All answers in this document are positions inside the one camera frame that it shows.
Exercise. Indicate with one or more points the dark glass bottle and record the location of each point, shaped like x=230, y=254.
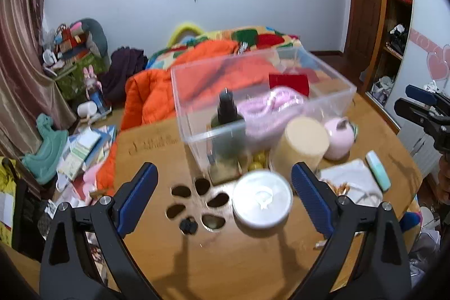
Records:
x=226, y=142

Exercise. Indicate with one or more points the white cloth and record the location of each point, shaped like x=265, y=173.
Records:
x=351, y=182

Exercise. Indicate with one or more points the pink rabbit toy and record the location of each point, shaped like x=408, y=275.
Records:
x=93, y=85

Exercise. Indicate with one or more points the wooden door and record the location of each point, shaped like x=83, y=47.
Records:
x=365, y=11

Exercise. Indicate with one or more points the red box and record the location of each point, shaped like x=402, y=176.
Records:
x=289, y=82

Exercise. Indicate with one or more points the wooden shelf unit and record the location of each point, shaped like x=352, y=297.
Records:
x=395, y=26

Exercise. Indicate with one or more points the white wardrobe door with hearts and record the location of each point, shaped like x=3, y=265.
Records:
x=422, y=54

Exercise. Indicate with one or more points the clear plastic storage box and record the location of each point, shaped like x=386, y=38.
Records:
x=256, y=99

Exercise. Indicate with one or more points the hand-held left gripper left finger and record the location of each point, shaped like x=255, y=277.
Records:
x=135, y=192

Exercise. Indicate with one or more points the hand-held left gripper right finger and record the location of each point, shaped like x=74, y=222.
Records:
x=311, y=196

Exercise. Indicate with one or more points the pink round pot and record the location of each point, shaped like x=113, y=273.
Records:
x=337, y=140

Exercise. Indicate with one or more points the wooden desktop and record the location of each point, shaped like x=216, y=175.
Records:
x=218, y=250

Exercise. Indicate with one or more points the colourful patchwork blanket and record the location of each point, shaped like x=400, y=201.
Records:
x=253, y=38

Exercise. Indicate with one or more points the pile of books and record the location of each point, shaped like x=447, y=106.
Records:
x=86, y=150

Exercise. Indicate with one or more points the cream cylindrical container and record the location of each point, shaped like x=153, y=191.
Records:
x=300, y=145

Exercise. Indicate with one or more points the dark purple cloth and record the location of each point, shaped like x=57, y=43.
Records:
x=124, y=73

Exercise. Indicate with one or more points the white round tin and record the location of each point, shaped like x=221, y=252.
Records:
x=262, y=203

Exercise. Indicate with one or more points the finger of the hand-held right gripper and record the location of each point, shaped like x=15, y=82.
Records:
x=420, y=94

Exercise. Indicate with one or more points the pink knitted yarn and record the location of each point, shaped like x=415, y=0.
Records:
x=272, y=110

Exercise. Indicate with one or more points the brown curtain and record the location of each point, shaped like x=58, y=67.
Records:
x=24, y=68

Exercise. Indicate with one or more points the teal dinosaur plush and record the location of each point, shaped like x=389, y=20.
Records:
x=45, y=149

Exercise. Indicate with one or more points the orange quilted blanket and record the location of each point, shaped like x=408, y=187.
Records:
x=161, y=89

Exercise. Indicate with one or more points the mint green case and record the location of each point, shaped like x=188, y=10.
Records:
x=378, y=169

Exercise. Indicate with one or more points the pile of toys and boxes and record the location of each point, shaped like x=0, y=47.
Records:
x=72, y=54

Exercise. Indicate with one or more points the yellow small balls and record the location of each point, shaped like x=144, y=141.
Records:
x=258, y=161

